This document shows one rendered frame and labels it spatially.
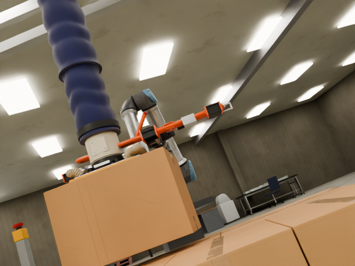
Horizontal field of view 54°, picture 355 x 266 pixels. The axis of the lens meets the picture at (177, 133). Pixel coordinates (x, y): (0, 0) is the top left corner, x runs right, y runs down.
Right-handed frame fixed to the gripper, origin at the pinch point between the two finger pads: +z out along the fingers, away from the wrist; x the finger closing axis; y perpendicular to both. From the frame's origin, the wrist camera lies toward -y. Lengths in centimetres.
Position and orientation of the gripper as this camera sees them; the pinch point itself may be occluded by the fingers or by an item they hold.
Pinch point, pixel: (154, 132)
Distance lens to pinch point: 179.4
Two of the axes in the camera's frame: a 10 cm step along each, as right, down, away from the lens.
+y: -9.2, 3.8, 0.4
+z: -1.4, -2.2, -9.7
